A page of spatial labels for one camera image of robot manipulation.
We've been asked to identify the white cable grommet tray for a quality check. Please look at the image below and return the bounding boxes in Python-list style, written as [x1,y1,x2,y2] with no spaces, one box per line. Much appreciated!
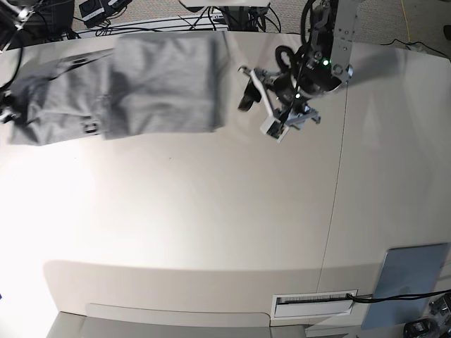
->
[270,289,358,320]

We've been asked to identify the black box bottom right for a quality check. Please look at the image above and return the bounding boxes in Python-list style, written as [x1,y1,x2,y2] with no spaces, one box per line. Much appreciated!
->
[403,318,438,338]

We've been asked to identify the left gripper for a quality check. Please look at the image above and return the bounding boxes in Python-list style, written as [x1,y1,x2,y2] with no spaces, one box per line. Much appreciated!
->
[238,65,321,129]

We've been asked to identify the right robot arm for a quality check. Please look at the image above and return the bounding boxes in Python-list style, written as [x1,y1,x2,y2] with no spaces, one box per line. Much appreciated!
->
[1,0,40,123]

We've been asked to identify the blue-grey flat panel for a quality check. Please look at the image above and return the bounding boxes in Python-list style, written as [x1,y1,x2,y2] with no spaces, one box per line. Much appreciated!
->
[361,243,449,330]

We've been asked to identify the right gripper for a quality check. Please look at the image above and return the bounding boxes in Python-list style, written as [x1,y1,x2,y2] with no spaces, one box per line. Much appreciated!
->
[1,89,18,123]

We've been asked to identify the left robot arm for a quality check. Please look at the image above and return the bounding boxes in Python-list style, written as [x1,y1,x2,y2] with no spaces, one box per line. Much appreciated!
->
[238,1,359,138]

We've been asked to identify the black central stand base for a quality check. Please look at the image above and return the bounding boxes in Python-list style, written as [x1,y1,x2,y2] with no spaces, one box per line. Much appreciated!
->
[213,6,268,32]

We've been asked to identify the black cable on table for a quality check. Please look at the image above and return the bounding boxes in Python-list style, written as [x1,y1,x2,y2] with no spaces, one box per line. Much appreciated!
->
[347,291,451,304]

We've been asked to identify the grey T-shirt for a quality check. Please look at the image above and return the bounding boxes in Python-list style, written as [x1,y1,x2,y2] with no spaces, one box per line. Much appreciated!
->
[9,33,226,146]

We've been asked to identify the black device with label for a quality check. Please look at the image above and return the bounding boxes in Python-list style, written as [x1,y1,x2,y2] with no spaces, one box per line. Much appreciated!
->
[78,0,105,28]

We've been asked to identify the yellow cable on floor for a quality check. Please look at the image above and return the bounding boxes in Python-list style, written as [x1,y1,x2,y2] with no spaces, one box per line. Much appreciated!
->
[401,0,413,45]

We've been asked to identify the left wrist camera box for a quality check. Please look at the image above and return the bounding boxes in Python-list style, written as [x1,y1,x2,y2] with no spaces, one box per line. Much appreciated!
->
[260,116,289,143]

